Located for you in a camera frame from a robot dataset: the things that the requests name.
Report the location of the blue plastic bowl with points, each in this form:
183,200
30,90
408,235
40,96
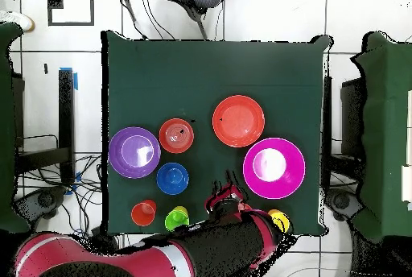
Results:
167,183

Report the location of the green plastic cup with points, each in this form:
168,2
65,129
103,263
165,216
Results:
175,222

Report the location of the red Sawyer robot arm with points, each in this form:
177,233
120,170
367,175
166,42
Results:
225,244

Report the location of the large pink plastic bowl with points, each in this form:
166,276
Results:
289,186

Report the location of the large orange plastic bowl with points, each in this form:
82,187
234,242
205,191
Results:
238,122

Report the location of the small orange plastic bowl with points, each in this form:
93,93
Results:
170,143

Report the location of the orange plastic cup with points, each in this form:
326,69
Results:
141,217

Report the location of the purple plastic bowl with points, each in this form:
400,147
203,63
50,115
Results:
117,161

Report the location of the black stand base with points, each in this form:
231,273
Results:
341,201
45,200

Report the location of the dark green tablecloth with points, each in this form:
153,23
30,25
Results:
386,128
6,128
180,74

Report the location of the black power strip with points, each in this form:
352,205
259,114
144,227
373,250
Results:
103,236

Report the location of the blue tape strip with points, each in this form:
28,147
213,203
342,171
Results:
75,82

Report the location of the person's white shoe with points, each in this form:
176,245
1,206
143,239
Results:
17,19

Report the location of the black metal frame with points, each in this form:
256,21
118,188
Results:
66,112

